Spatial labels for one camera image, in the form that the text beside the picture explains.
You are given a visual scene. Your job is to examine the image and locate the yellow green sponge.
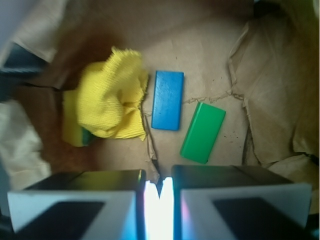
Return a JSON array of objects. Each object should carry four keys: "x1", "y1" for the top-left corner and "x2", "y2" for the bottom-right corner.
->
[{"x1": 62, "y1": 90, "x2": 95, "y2": 148}]

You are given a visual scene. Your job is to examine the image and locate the blue rectangular block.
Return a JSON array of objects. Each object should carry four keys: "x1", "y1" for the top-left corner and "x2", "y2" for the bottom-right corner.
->
[{"x1": 151, "y1": 70, "x2": 184, "y2": 131}]

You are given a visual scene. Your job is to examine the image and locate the yellow cloth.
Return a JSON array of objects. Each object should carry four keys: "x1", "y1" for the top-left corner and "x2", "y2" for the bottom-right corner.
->
[{"x1": 76, "y1": 47, "x2": 149, "y2": 141}]

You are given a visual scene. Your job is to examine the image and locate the green rectangular block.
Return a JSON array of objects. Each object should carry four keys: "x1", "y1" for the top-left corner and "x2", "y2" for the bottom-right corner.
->
[{"x1": 180, "y1": 102, "x2": 226, "y2": 164}]

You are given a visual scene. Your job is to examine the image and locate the brown paper bag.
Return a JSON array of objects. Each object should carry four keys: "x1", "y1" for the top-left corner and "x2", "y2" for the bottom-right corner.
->
[{"x1": 0, "y1": 0, "x2": 320, "y2": 214}]

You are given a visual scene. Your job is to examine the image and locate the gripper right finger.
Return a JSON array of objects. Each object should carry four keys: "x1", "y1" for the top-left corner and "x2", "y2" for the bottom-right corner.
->
[{"x1": 172, "y1": 165, "x2": 312, "y2": 240}]

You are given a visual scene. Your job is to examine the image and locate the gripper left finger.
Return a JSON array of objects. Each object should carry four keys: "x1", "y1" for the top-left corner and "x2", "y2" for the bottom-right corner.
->
[{"x1": 7, "y1": 169, "x2": 146, "y2": 240}]

